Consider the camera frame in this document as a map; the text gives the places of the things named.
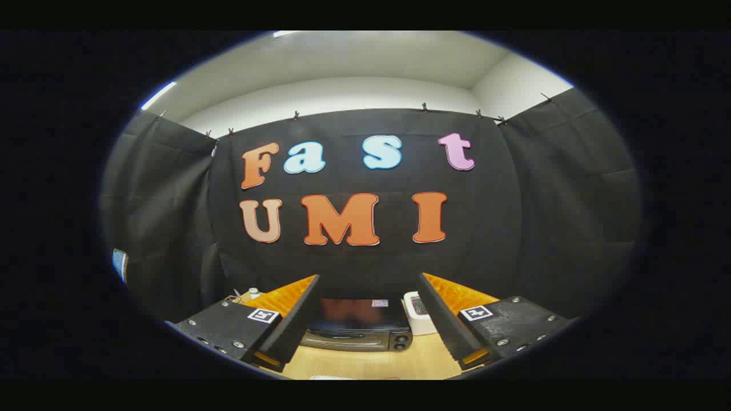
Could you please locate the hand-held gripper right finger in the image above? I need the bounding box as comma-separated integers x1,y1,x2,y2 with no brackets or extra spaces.
417,272,579,372

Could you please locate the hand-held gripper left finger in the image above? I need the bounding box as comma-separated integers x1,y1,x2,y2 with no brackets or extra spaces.
164,274,320,373

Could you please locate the black toaster oven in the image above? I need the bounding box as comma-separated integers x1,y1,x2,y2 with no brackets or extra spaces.
300,297,413,353

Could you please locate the white pop-up toaster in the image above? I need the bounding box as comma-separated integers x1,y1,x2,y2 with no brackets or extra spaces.
403,291,438,336

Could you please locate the blue board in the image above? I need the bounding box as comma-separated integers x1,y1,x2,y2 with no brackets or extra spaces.
111,248,130,284

